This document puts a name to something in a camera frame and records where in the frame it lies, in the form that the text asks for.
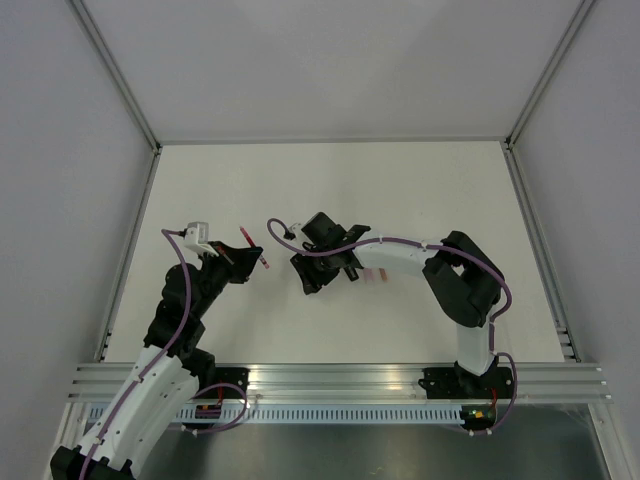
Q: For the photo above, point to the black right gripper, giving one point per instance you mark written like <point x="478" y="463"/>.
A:
<point x="311" y="280"/>

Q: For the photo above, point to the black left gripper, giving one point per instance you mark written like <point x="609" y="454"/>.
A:
<point x="238" y="262"/>

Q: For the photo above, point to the red gel pen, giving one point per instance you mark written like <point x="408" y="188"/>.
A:
<point x="253" y="245"/>

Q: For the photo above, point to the pink highlighter pen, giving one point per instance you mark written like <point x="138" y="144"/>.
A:
<point x="369" y="276"/>

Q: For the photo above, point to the black purple-tip highlighter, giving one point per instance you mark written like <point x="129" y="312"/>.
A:
<point x="352" y="274"/>

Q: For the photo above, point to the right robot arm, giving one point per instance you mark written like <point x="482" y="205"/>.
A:
<point x="469" y="288"/>

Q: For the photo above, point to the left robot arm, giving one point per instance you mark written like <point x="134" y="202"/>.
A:
<point x="170" y="370"/>

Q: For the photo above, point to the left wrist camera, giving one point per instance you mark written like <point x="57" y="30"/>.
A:
<point x="196" y="238"/>

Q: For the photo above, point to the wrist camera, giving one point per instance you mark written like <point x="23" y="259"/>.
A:
<point x="196" y="238"/>
<point x="294" y="234"/>

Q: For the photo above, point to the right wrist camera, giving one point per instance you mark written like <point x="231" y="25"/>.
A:
<point x="294" y="234"/>

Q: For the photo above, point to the aluminium mounting rail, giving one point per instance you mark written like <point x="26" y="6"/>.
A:
<point x="538" y="383"/>

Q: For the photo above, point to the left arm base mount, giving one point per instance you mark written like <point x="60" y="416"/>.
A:
<point x="228" y="382"/>

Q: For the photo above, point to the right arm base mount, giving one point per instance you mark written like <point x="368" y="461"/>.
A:
<point x="451" y="383"/>

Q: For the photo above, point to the white slotted cable duct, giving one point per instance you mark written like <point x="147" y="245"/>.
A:
<point x="421" y="414"/>

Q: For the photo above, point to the left aluminium frame post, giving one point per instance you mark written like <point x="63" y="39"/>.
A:
<point x="98" y="42"/>

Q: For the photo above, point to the aluminium frame post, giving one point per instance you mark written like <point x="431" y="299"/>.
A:
<point x="98" y="42"/>
<point x="550" y="69"/>

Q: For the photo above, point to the right aluminium frame post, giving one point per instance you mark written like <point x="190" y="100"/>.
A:
<point x="550" y="69"/>

